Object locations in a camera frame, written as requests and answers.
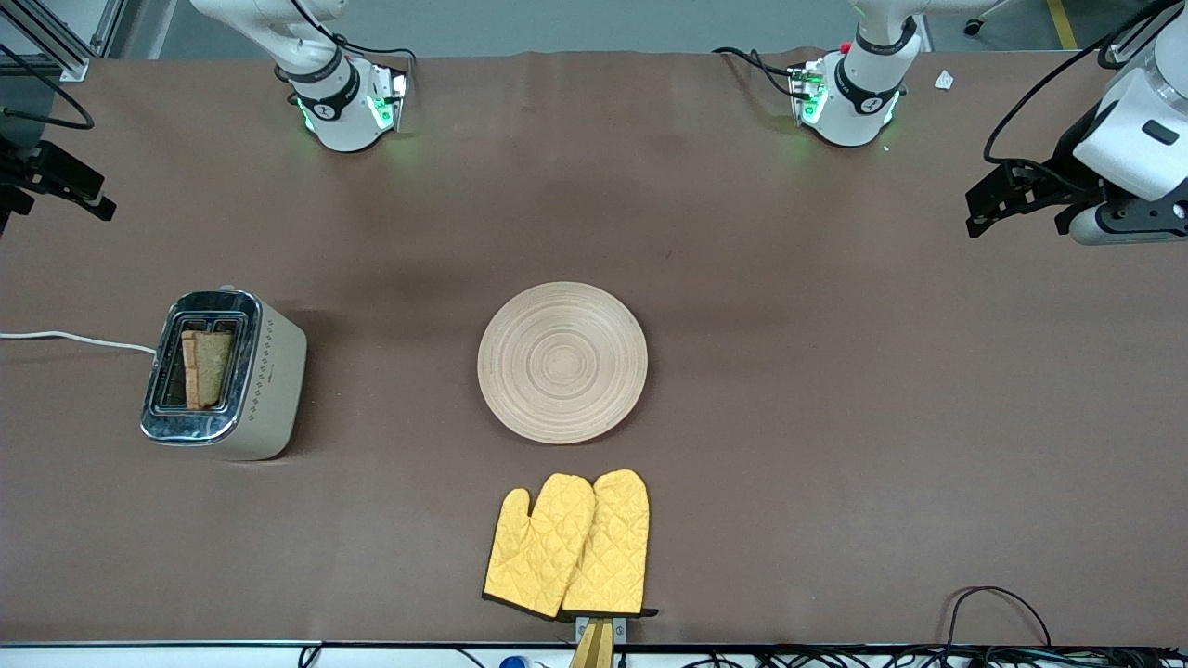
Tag brown toast slice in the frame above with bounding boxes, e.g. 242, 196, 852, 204
180, 329, 236, 411

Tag round light wooden plate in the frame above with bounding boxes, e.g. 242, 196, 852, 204
477, 281, 649, 445

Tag white stand leg with caster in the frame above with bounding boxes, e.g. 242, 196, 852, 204
962, 0, 1017, 38

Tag large table cover sheet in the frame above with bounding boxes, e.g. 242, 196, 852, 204
0, 48, 1188, 647

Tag cream and chrome toaster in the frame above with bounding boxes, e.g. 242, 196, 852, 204
139, 285, 309, 462

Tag yellow quilted oven mitt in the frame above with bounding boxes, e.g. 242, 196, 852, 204
561, 469, 652, 618
482, 473, 597, 619

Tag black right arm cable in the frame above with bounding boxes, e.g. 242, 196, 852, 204
0, 45, 97, 130

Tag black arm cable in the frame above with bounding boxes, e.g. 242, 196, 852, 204
982, 0, 1188, 177
0, 45, 97, 130

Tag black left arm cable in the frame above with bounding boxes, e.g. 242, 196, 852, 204
982, 0, 1188, 177

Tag aluminium frame profile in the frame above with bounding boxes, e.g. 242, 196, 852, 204
0, 0, 91, 83

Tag white toaster power cable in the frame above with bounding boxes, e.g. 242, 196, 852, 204
0, 330, 158, 356

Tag black left base cable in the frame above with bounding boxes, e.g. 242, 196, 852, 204
712, 45, 801, 97

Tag black base cable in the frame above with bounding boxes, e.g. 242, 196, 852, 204
288, 0, 417, 64
712, 45, 801, 97

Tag black right base cable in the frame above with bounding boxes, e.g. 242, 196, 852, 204
288, 0, 417, 64

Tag looped black cable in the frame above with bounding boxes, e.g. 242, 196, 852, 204
945, 585, 1052, 650

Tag black cable bundle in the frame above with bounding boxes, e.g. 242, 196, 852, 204
687, 646, 1188, 668

